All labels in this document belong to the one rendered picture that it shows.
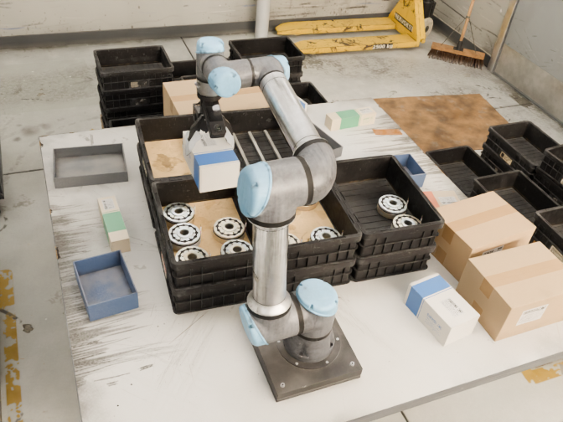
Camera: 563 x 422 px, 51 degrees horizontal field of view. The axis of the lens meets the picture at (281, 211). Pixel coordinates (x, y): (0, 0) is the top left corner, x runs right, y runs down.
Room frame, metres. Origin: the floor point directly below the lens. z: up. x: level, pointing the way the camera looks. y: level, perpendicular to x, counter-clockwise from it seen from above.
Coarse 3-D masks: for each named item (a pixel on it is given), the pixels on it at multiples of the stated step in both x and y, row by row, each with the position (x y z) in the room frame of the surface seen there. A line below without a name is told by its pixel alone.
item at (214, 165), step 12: (204, 132) 1.54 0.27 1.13; (204, 144) 1.48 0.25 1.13; (216, 144) 1.48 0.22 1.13; (228, 144) 1.49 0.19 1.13; (192, 156) 1.43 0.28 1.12; (204, 156) 1.42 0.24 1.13; (216, 156) 1.42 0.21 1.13; (228, 156) 1.43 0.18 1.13; (192, 168) 1.43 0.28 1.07; (204, 168) 1.36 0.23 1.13; (216, 168) 1.38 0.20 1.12; (228, 168) 1.39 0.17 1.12; (204, 180) 1.36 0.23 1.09; (216, 180) 1.38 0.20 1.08; (228, 180) 1.39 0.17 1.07
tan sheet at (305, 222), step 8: (320, 208) 1.61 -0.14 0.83; (296, 216) 1.56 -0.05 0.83; (304, 216) 1.56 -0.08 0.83; (312, 216) 1.57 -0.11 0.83; (320, 216) 1.57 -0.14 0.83; (296, 224) 1.51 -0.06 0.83; (304, 224) 1.52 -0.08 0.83; (312, 224) 1.52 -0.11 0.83; (320, 224) 1.53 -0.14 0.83; (328, 224) 1.53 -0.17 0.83; (288, 232) 1.47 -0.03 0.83; (296, 232) 1.47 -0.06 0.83; (304, 232) 1.48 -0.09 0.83; (304, 240) 1.44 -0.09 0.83
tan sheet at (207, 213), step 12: (192, 204) 1.55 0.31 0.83; (204, 204) 1.56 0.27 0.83; (216, 204) 1.57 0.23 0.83; (228, 204) 1.57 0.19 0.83; (204, 216) 1.50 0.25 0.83; (216, 216) 1.50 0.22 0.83; (228, 216) 1.51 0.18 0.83; (168, 228) 1.42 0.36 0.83; (204, 228) 1.44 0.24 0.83; (204, 240) 1.38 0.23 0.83; (216, 252) 1.33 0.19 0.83
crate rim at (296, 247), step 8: (336, 192) 1.59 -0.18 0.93; (344, 208) 1.51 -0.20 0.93; (352, 216) 1.47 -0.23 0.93; (352, 224) 1.44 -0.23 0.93; (360, 232) 1.40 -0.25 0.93; (312, 240) 1.33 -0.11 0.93; (320, 240) 1.34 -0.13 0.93; (328, 240) 1.34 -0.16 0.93; (336, 240) 1.35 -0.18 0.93; (344, 240) 1.36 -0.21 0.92; (352, 240) 1.37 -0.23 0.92; (288, 248) 1.29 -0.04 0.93; (296, 248) 1.30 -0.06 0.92; (304, 248) 1.31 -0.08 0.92; (312, 248) 1.32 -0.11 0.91
